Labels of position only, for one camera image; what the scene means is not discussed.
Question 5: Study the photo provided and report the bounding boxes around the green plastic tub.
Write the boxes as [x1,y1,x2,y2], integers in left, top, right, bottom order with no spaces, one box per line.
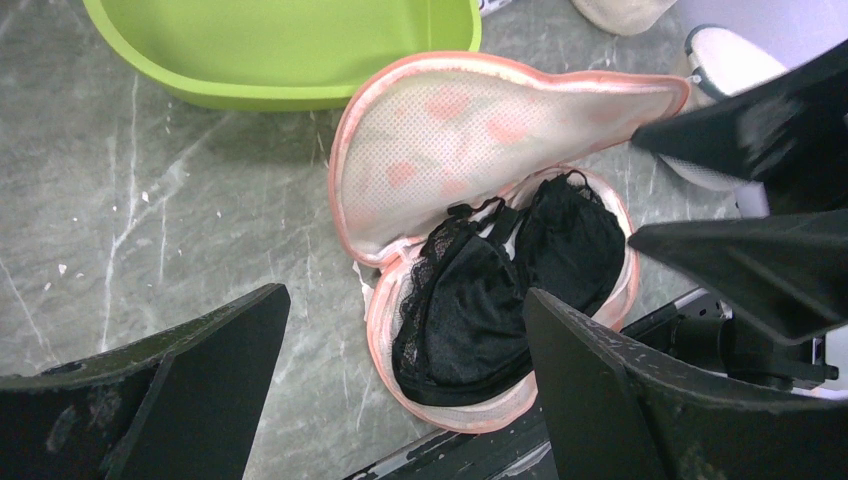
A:
[85,1,482,112]

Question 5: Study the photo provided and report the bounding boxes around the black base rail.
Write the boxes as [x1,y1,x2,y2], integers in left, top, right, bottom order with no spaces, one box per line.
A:
[348,289,732,479]

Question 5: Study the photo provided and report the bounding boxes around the marker pen pack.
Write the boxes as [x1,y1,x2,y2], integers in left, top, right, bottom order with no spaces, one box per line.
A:
[478,0,512,17]

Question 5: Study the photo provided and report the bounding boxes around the floral mesh laundry bag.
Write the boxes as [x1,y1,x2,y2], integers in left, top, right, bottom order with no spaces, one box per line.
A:
[328,52,690,434]

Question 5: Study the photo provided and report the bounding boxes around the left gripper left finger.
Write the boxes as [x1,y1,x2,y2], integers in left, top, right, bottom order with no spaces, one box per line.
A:
[1,283,291,479]

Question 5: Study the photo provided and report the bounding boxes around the white round mesh bag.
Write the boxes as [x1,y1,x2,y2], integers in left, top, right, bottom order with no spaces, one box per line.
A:
[659,25,790,193]

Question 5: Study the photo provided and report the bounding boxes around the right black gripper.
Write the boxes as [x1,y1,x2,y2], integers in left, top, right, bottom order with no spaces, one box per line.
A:
[628,210,847,391]

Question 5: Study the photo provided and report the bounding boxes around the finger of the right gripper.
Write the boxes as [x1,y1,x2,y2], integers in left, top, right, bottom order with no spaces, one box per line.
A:
[632,43,847,216]

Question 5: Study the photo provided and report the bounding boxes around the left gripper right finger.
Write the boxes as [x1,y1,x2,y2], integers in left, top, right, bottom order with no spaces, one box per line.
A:
[524,289,847,479]

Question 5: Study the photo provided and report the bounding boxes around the black lace bra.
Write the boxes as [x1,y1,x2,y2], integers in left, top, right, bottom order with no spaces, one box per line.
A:
[392,170,625,407]

